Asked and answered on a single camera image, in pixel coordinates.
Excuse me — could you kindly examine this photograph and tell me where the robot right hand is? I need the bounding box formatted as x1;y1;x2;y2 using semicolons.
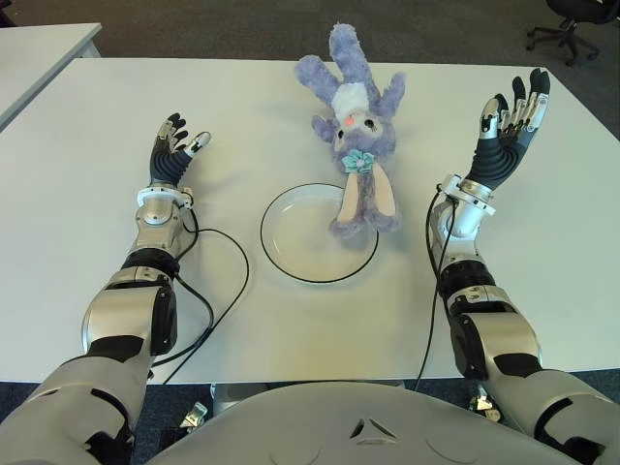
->
467;67;552;191

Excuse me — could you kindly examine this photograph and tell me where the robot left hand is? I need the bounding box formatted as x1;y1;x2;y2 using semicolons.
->
148;113;213;188

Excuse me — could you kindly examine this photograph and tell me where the purple plush bunny doll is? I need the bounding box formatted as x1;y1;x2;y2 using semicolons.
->
294;22;407;251

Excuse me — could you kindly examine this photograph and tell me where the white plate black rim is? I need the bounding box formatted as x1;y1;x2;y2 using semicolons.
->
260;182;381;286

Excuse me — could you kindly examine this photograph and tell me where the black office chair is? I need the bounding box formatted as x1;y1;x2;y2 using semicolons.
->
526;0;620;68

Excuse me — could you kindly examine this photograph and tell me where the white neighbouring desk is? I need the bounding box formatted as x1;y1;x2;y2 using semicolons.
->
0;22;103;132

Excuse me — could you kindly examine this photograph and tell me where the white table leg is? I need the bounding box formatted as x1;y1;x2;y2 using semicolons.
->
210;382;272;418

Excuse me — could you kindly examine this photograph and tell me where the silver robot torso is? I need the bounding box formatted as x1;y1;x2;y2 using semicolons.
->
144;382;553;465

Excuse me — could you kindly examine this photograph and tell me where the short black right wrist cable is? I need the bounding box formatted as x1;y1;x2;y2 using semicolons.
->
443;201;459;241

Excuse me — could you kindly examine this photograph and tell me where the thin black looping cable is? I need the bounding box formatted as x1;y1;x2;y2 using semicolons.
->
164;227;251;387

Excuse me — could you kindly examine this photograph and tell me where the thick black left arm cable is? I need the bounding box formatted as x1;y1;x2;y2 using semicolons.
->
149;275;215;367

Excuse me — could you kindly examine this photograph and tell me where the long black right arm cable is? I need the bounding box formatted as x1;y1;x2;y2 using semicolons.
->
411;191;459;393

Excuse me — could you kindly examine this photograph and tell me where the metal bracket under table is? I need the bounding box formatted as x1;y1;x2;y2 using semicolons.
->
181;400;209;430
469;394;500;420

